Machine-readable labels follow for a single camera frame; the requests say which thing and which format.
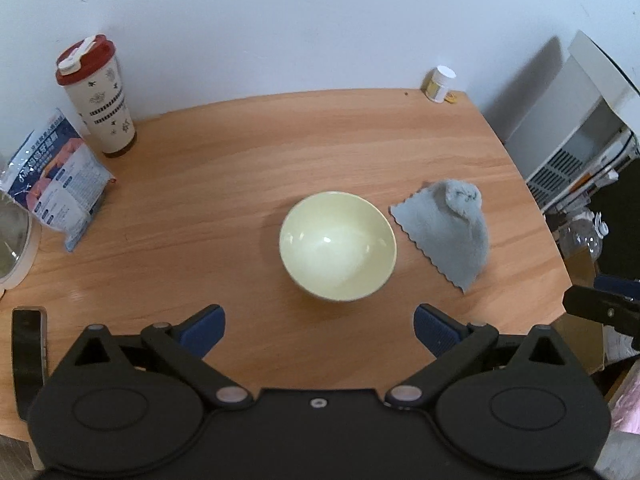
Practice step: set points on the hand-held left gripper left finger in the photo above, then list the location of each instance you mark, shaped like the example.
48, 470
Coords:
202, 331

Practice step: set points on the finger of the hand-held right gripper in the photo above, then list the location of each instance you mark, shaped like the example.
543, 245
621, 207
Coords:
610, 310

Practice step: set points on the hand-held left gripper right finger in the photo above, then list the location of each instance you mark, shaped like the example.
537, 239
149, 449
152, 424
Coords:
436, 332

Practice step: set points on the pink and grey cleaning cloth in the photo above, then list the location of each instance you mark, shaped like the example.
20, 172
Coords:
450, 235

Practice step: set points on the pale yellow bowl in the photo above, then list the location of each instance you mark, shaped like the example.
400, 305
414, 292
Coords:
337, 245

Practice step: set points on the clear plastic bottle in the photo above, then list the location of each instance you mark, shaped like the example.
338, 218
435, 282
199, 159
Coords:
582, 237

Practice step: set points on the black smartphone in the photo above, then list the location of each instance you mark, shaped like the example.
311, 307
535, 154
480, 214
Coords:
27, 360

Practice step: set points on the white appliance with vents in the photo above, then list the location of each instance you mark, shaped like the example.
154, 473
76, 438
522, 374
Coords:
575, 125

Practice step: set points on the blue printed packet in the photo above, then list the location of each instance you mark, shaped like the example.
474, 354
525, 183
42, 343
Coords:
60, 180

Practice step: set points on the glass pitcher with cream lid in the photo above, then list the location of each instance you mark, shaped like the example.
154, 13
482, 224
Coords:
15, 240

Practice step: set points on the small yellow object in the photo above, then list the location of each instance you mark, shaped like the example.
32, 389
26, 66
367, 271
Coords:
452, 97

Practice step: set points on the white tumbler with red lid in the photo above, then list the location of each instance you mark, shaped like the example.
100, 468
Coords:
102, 105

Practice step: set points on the small white-capped bottle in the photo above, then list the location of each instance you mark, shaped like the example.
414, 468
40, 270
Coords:
440, 82

